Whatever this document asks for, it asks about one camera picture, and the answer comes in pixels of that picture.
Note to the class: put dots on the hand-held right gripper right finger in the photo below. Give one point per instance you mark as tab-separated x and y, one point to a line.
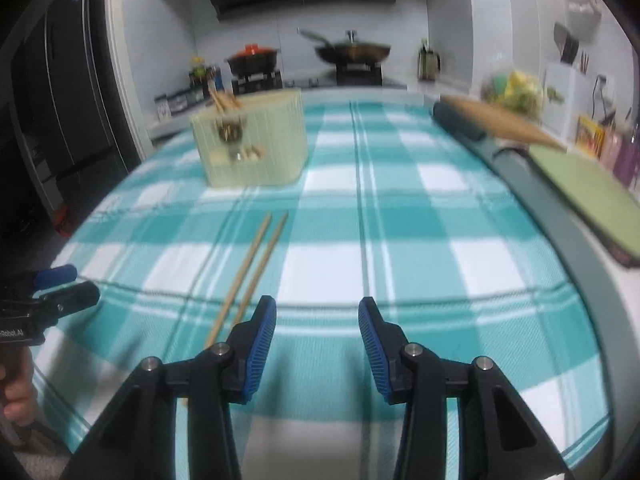
375	355

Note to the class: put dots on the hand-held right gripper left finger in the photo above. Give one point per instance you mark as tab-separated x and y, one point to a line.
260	350

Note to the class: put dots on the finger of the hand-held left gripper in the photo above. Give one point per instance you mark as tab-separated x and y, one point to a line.
55	276
70	299

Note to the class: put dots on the brown wooden chopstick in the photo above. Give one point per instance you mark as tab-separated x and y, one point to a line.
230	100
240	277
217	101
265	260

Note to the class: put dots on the cream utensil holder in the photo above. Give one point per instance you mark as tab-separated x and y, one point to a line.
270	150

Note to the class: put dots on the person's left hand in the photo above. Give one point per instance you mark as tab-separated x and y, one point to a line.
20	395

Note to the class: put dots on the teal white checked tablecloth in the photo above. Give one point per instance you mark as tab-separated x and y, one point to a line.
400	220

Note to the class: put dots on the white kitchen counter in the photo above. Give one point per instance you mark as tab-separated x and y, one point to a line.
170	127

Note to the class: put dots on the dark refrigerator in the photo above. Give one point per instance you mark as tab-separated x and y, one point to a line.
75	85

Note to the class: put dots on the white label spice jar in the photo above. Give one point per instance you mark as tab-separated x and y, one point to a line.
162	108

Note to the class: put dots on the small spice jar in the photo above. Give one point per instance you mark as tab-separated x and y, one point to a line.
180	102

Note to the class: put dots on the wooden cutting board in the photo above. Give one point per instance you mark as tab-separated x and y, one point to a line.
500	120

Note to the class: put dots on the green cutting board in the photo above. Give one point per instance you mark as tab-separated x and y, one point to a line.
590	195

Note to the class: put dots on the black gas stove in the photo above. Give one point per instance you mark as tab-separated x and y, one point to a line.
310	81

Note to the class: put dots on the black cooking pot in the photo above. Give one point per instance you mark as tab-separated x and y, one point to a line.
252	64

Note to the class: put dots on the red pot lid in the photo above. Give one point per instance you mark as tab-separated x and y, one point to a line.
252	50

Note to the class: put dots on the black wok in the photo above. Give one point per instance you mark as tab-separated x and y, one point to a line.
352	55

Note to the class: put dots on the yellow packet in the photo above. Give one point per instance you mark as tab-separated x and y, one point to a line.
590	136

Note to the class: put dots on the glass wok lid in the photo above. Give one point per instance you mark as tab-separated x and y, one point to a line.
352	44

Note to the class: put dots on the white knife block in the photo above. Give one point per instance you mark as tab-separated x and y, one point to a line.
565	105

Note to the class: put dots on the pink bottle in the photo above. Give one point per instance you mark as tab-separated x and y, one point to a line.
612	146

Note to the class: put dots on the purple bottle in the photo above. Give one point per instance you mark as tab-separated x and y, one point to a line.
627	157

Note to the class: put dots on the white power socket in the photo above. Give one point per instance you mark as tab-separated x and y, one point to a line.
601	81

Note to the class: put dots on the black kitchen knife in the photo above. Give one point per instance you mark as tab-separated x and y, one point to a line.
571	54

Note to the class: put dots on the brown sticks in block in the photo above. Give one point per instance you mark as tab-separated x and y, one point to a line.
583	62

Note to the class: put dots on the grey spatula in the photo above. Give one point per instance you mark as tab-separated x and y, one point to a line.
561	37

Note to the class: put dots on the white wall shelf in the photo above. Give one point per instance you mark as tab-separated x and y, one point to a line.
582	7

